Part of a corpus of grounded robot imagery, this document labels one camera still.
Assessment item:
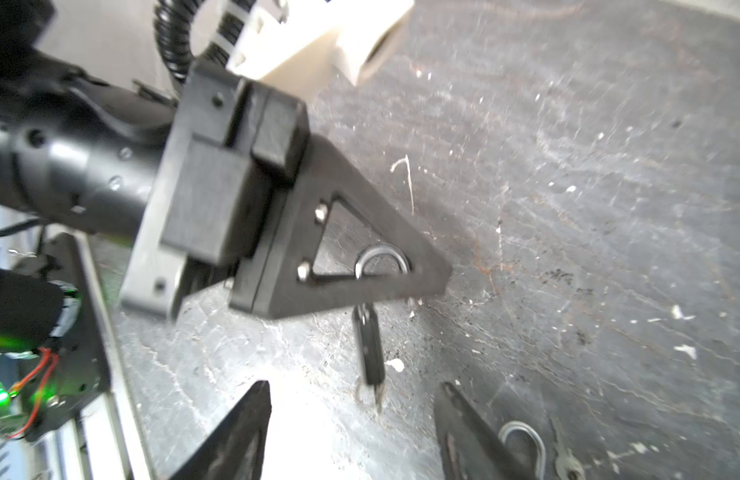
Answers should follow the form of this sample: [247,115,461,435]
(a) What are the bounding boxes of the brass yellow padlock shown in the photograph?
[498,419,549,480]

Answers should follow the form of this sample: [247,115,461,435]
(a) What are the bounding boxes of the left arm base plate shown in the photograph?
[15,233,111,442]

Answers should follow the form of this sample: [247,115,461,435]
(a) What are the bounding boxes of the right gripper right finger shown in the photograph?
[434,382,526,479]

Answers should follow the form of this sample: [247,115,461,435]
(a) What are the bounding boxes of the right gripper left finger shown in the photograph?
[171,380,272,479]

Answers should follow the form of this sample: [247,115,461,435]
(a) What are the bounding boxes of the black padlock with key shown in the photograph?
[352,242,410,413]

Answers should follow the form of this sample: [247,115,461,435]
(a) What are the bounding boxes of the left black corrugated cable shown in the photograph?
[152,0,251,85]

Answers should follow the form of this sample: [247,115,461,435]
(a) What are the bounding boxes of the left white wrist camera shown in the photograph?
[221,1,415,100]

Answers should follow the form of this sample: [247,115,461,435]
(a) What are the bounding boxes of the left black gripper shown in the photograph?
[120,60,452,319]

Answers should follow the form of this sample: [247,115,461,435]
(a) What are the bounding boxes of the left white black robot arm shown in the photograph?
[0,1,452,319]

